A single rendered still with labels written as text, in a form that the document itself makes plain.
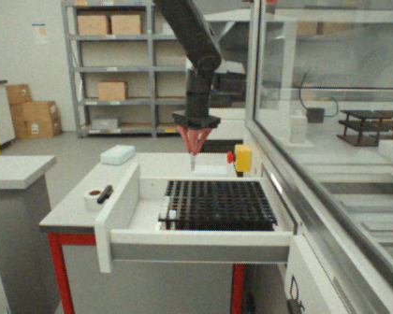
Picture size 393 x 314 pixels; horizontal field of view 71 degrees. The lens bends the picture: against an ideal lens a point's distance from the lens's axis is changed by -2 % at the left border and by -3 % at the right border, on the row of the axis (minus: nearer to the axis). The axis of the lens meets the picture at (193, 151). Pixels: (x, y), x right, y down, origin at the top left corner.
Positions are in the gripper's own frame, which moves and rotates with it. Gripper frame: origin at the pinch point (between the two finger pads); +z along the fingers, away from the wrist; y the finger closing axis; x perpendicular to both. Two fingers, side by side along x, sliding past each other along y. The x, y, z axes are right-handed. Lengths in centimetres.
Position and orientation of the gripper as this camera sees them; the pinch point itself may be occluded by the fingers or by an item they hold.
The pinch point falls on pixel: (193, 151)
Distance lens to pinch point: 68.5
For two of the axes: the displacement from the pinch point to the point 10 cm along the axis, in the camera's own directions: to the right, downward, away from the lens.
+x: -6.8, 2.1, -7.0
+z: -0.8, 9.3, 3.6
